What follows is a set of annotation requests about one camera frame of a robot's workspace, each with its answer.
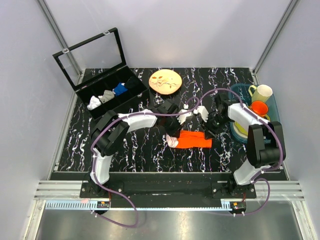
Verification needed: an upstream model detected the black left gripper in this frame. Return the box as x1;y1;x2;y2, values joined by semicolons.
162;114;185;139

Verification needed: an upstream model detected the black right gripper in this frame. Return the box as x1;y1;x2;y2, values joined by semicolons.
199;113;231;141

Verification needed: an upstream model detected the orange underwear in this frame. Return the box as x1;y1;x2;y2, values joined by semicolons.
166;130;213;149

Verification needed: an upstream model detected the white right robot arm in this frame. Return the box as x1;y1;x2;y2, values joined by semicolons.
197;94;286;199

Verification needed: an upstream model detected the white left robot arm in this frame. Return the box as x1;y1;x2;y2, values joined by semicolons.
90;100;187;198

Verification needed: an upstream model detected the black rolled underwear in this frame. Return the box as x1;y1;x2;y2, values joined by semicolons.
124;76;141;90

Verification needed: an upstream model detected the blue rolled underwear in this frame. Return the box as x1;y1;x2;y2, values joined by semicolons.
112;83;128;96

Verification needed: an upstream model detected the grey rolled underwear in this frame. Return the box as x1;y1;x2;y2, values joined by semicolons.
98;90;115;104

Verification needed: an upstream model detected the white rolled underwear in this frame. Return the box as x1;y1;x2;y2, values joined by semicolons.
87;95;102;111

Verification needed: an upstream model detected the yellow-green dotted plate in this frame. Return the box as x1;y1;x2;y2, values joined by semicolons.
231;111;270;143

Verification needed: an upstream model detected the round wooden patterned plate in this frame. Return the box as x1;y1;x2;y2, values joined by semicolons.
148;69;183;95

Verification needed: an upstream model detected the orange mug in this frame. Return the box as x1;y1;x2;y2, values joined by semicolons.
250;100;269;117

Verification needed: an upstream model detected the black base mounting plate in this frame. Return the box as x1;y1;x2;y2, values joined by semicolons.
79;172;258;201

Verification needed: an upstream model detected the blue transparent plastic bin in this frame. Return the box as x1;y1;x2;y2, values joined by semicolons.
229;83;280;144

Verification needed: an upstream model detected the black compartment box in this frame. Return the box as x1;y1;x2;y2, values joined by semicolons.
53;27;150;122

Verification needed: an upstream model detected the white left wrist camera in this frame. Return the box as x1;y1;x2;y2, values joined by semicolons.
176;104;194;125

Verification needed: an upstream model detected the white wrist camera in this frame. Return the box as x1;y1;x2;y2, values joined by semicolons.
176;104;194;125
193;105;209;123

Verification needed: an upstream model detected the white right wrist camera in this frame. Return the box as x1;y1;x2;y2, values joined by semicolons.
193;105;209;123

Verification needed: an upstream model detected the cream yellow-handled mug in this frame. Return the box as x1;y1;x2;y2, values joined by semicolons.
248;84;273;103

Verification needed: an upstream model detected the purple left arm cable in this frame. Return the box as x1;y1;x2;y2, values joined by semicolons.
89;96;201;228

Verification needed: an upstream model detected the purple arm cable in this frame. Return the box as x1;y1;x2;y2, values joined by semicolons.
89;96;201;228
197;87;287;217

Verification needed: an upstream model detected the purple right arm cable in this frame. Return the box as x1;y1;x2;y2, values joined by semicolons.
197;87;287;217

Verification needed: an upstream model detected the left aluminium frame post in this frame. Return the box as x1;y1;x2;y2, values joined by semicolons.
34;0;85;77

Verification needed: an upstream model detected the aluminium frame post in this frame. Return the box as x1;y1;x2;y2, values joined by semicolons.
34;0;85;77
252;0;300;75

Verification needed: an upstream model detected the right aluminium frame post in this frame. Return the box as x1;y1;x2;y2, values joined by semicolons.
252;0;300;75

